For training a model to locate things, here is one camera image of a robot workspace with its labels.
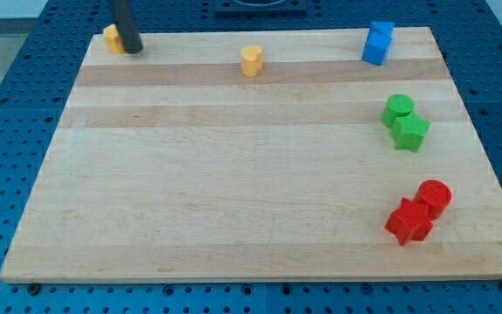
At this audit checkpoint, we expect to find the yellow heart block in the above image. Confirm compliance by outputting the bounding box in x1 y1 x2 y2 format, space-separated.
241 45 263 78

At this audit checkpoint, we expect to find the green star block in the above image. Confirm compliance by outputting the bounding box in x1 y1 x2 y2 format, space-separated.
390 113 431 153

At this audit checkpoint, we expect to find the red star block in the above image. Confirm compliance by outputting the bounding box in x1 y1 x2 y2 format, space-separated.
384 197 433 246

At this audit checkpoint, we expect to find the light wooden board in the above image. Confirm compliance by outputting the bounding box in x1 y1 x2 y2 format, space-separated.
0 27 502 283

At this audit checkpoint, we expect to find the green cylinder block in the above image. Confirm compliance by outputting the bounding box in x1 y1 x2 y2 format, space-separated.
381 94 415 127

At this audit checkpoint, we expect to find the yellow block at corner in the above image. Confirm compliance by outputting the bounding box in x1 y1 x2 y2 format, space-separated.
103 24 125 54

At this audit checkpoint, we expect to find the blue block behind cube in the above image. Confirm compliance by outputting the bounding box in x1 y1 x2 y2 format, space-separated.
369 21 396 37

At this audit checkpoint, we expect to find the red cylinder block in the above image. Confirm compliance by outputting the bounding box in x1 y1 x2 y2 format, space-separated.
414 180 452 221

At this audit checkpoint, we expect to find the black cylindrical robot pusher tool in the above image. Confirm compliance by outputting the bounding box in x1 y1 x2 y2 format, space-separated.
108 0 143 54

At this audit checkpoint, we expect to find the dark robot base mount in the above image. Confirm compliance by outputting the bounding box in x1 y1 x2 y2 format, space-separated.
212 0 308 15

